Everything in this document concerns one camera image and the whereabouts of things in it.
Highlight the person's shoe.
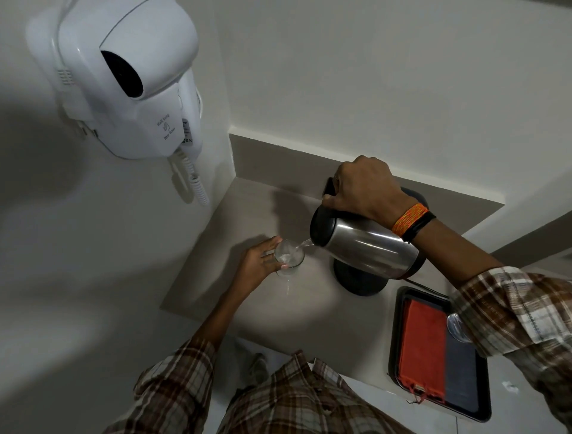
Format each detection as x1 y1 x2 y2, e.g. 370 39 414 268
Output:
249 353 270 386

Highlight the white wall-mounted hair dryer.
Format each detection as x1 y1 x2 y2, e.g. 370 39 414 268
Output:
25 0 204 161

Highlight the orange thread bracelet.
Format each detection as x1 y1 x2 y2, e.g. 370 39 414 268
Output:
391 203 430 238

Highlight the person's left hand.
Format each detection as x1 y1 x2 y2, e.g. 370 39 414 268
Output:
231 235 291 299

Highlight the black wristband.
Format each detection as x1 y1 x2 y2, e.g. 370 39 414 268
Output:
402 210 437 244

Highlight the black kettle power cable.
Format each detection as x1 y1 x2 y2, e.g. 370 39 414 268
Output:
403 278 451 299

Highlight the clear drinking glass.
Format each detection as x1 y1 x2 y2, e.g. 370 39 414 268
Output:
446 312 473 344
273 239 306 279

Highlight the black kettle base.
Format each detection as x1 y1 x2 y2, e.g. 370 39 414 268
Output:
332 258 390 297

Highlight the person's right forearm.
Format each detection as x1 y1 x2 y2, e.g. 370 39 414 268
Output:
411 218 506 299

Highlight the stainless steel electric kettle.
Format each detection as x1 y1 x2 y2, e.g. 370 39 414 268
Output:
309 176 428 281

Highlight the brown plaid shirt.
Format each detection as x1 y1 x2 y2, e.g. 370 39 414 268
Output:
104 266 572 434

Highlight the person's right hand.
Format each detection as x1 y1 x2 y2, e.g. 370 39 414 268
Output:
321 155 419 230

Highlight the person's left forearm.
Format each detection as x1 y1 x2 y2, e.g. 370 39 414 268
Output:
191 279 254 352

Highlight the black serving tray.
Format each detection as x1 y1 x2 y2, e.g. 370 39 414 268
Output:
387 286 492 424

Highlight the white coiled dryer cord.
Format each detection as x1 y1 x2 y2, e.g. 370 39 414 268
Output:
168 149 211 207

